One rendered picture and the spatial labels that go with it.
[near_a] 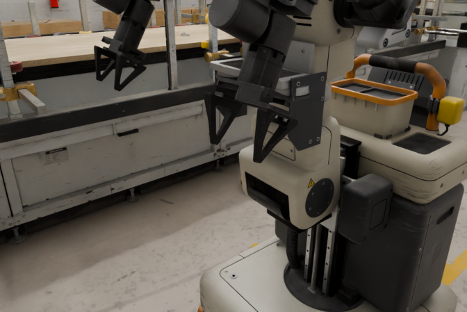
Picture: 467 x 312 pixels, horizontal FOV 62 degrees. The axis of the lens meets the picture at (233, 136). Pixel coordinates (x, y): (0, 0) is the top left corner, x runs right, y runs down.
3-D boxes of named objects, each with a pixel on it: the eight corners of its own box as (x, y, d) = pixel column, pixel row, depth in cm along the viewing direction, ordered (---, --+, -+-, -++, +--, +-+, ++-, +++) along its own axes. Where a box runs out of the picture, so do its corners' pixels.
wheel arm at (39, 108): (48, 115, 136) (46, 103, 134) (37, 117, 134) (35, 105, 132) (19, 90, 167) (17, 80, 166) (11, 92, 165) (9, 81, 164)
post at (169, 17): (179, 89, 201) (174, -4, 184) (171, 90, 198) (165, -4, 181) (174, 87, 204) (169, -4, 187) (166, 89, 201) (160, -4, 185)
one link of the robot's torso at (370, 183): (306, 201, 125) (312, 130, 116) (385, 246, 105) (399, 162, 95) (242, 232, 110) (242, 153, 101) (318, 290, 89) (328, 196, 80)
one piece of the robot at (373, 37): (386, 35, 77) (390, -26, 72) (410, 37, 74) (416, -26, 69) (355, 46, 72) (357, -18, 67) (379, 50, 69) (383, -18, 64)
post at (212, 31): (218, 94, 219) (217, 4, 201) (213, 95, 217) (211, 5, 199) (215, 93, 221) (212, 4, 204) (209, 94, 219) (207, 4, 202)
